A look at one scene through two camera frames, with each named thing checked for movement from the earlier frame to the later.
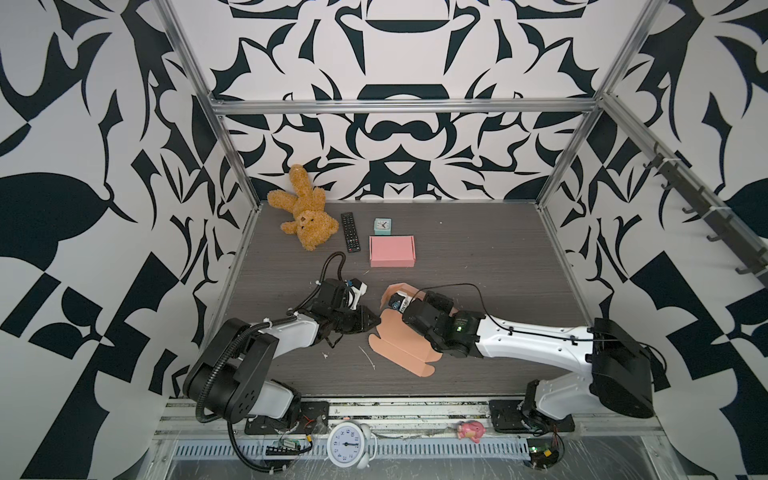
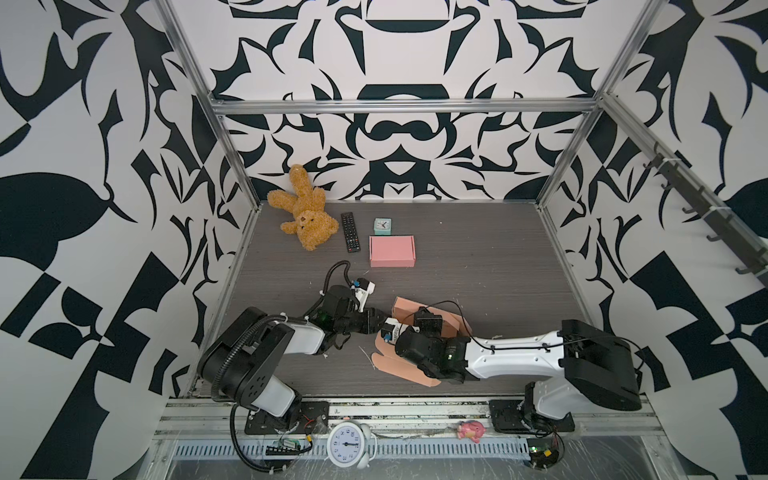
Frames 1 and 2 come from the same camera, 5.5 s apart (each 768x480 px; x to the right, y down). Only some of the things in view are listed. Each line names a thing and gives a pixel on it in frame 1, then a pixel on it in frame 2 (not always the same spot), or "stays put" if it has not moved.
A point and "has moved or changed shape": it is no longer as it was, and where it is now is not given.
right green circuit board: (543, 452) stays put
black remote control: (351, 236) stays put
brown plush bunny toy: (310, 221) stays put
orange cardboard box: (398, 341) has moved or changed shape
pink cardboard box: (392, 251) stays put
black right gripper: (444, 306) to (424, 322)
